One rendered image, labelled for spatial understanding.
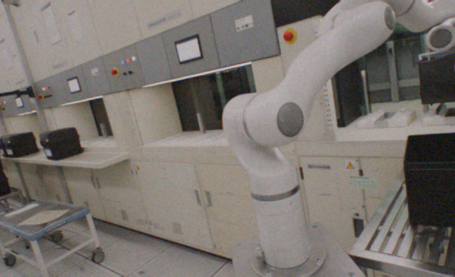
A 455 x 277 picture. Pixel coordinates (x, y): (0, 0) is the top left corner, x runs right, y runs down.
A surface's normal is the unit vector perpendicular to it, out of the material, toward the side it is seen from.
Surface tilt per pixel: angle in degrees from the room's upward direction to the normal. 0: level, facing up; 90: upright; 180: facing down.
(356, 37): 99
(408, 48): 90
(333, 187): 90
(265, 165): 30
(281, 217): 90
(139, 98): 90
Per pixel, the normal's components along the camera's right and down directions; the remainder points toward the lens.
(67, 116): 0.76, -0.03
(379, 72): -0.62, 0.27
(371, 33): -0.04, 0.50
